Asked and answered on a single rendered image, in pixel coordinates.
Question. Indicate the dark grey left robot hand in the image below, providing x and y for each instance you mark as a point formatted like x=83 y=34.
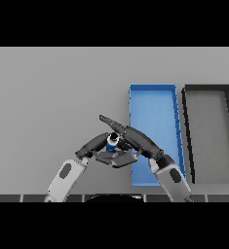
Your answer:
x=92 y=145

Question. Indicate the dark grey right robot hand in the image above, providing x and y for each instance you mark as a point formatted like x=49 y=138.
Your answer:
x=138 y=140

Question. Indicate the blue pipe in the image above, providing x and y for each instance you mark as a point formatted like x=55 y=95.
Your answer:
x=112 y=142

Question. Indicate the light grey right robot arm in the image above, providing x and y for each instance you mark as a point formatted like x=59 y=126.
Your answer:
x=171 y=180

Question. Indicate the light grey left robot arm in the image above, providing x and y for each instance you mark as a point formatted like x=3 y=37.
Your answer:
x=63 y=179

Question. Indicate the blue bin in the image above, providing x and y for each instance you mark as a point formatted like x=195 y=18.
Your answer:
x=154 y=129

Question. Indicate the dark grey bin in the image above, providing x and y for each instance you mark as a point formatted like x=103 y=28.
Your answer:
x=210 y=136

